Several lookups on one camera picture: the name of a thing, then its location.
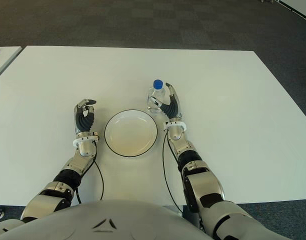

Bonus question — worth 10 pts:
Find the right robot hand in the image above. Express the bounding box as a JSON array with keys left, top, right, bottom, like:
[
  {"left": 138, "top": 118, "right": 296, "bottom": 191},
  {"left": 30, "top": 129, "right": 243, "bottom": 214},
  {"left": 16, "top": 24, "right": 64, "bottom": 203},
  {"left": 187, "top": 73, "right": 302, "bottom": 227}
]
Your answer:
[{"left": 149, "top": 82, "right": 183, "bottom": 122}]

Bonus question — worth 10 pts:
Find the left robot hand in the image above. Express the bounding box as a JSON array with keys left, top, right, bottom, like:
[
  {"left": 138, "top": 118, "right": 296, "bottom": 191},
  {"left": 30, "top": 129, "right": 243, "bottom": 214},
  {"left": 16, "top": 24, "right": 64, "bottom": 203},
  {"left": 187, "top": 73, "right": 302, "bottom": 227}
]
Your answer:
[{"left": 73, "top": 98, "right": 98, "bottom": 136}]

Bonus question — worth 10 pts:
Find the clear water bottle blue cap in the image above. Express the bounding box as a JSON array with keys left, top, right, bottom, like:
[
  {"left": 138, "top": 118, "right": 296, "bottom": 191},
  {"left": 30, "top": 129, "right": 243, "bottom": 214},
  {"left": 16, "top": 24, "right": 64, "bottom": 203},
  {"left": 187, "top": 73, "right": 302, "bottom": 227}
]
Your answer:
[{"left": 146, "top": 79, "right": 167, "bottom": 115}]

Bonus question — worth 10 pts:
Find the white plate black rim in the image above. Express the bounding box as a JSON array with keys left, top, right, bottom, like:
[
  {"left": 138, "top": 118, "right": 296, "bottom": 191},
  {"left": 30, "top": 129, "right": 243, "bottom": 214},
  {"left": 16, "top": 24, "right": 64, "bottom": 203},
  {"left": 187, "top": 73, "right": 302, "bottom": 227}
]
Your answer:
[{"left": 104, "top": 108, "right": 159, "bottom": 158}]

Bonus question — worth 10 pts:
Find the white side table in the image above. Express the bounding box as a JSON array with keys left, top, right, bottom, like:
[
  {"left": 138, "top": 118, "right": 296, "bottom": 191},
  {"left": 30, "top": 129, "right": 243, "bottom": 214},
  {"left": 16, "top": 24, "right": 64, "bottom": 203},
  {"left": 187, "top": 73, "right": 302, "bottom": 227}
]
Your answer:
[{"left": 0, "top": 46, "right": 23, "bottom": 82}]

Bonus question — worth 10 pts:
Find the grey robot torso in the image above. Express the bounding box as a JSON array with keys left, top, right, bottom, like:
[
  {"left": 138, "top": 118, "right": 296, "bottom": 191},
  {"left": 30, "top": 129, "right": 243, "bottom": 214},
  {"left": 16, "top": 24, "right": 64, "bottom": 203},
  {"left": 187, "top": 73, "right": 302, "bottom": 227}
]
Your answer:
[{"left": 0, "top": 198, "right": 215, "bottom": 240}]

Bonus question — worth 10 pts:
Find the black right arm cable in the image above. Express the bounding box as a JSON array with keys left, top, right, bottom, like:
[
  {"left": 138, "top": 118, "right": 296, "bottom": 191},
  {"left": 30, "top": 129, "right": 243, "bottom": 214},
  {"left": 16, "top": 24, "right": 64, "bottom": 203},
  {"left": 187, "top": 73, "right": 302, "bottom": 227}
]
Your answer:
[{"left": 162, "top": 128, "right": 184, "bottom": 214}]

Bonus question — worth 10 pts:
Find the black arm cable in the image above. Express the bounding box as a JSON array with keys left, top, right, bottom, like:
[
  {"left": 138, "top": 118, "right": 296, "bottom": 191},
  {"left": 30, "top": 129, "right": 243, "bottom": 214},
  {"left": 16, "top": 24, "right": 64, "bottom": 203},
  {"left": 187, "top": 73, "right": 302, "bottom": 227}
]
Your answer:
[
  {"left": 76, "top": 154, "right": 105, "bottom": 205},
  {"left": 162, "top": 128, "right": 184, "bottom": 214}
]

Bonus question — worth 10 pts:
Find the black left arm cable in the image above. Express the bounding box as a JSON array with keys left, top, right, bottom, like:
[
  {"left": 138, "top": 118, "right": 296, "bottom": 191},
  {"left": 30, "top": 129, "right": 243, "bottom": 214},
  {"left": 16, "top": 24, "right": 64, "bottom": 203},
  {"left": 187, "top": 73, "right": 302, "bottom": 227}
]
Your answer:
[{"left": 76, "top": 154, "right": 105, "bottom": 205}]

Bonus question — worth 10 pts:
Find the black metal table frame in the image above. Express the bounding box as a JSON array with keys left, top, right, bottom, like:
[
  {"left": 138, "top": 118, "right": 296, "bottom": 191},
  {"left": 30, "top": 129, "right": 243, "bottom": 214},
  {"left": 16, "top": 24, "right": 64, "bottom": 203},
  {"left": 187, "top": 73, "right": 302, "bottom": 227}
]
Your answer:
[{"left": 181, "top": 204, "right": 204, "bottom": 231}]

